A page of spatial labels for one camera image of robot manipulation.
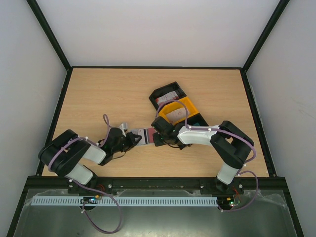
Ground purple cable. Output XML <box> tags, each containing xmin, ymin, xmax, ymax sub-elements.
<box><xmin>48</xmin><ymin>114</ymin><xmax>112</xmax><ymax>191</ymax></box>
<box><xmin>155</xmin><ymin>100</ymin><xmax>257</xmax><ymax>178</ymax></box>

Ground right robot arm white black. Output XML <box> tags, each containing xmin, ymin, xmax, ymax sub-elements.
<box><xmin>151</xmin><ymin>116</ymin><xmax>256</xmax><ymax>194</ymax></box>

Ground black bin with teal cards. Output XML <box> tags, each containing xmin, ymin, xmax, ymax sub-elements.
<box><xmin>187</xmin><ymin>113</ymin><xmax>209</xmax><ymax>126</ymax></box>

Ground light blue cable duct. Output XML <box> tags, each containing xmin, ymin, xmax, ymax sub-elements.
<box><xmin>31</xmin><ymin>196</ymin><xmax>218</xmax><ymax>207</ymax></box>

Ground black bin with red cards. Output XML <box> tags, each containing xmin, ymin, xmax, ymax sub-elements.
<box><xmin>149</xmin><ymin>81</ymin><xmax>187</xmax><ymax>110</ymax></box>

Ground stack of red white cards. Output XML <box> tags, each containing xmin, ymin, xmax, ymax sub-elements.
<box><xmin>155</xmin><ymin>91</ymin><xmax>179</xmax><ymax>105</ymax></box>

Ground black aluminium frame rail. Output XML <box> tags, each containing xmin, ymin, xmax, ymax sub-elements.
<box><xmin>61</xmin><ymin>175</ymin><xmax>287</xmax><ymax>198</ymax></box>

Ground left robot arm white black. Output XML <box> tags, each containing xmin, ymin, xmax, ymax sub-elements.
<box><xmin>38</xmin><ymin>127</ymin><xmax>142</xmax><ymax>185</ymax></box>

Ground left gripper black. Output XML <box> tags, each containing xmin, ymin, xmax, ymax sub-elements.
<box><xmin>113</xmin><ymin>132</ymin><xmax>142</xmax><ymax>154</ymax></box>

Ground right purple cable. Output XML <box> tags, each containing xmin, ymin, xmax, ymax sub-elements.
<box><xmin>155</xmin><ymin>100</ymin><xmax>257</xmax><ymax>178</ymax></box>

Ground beige card holder wallet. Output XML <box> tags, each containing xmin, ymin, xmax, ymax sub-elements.
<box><xmin>131</xmin><ymin>127</ymin><xmax>157</xmax><ymax>146</ymax></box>

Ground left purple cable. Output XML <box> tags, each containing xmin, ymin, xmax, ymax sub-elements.
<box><xmin>48</xmin><ymin>114</ymin><xmax>112</xmax><ymax>191</ymax></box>

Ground white cards in yellow bin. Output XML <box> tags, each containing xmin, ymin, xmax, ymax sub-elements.
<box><xmin>166</xmin><ymin>107</ymin><xmax>186</xmax><ymax>123</ymax></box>

